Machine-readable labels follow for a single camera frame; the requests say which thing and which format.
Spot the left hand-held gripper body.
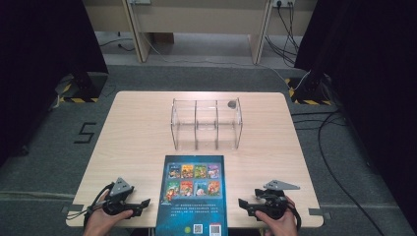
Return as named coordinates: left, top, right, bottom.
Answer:
left=101, top=177, right=136, bottom=216

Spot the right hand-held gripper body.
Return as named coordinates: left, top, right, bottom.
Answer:
left=254, top=179, right=301, bottom=220

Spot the blue picture book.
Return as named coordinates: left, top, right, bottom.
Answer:
left=154, top=154, right=229, bottom=236

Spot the clear acrylic book rack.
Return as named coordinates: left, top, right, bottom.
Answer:
left=169, top=96, right=244, bottom=151

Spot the person's right hand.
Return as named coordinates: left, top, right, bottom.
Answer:
left=254, top=196, right=300, bottom=236

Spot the person's left hand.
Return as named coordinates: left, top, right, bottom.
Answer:
left=83, top=191, right=135, bottom=236

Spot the grey tape strip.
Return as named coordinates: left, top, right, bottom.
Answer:
left=308, top=207, right=332, bottom=220
left=60, top=204, right=86, bottom=214

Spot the stand base with hazard tape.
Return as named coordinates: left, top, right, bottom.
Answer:
left=283, top=76, right=334, bottom=106
left=54, top=71, right=110, bottom=104

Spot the black curtain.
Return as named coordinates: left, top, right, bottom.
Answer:
left=293, top=0, right=417, bottom=230
left=0, top=0, right=110, bottom=167

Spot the brown cardboard box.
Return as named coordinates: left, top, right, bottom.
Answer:
left=150, top=31, right=175, bottom=45

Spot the beige wooden desk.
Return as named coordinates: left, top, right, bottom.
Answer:
left=82, top=0, right=319, bottom=66

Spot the white power strip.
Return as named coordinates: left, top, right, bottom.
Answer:
left=271, top=0, right=297, bottom=9

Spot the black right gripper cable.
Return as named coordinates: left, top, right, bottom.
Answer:
left=284, top=198, right=303, bottom=232

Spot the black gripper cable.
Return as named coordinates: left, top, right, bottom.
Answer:
left=284, top=198, right=303, bottom=232
left=65, top=184, right=115, bottom=230

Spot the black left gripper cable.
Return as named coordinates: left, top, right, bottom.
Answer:
left=65, top=184, right=115, bottom=230

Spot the long black floor cable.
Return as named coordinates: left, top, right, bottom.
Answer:
left=290, top=109, right=387, bottom=236

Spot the short black floor cable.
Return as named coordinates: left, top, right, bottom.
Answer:
left=97, top=30, right=137, bottom=53

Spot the bundle of black power cables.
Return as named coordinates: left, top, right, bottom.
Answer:
left=264, top=2, right=301, bottom=68

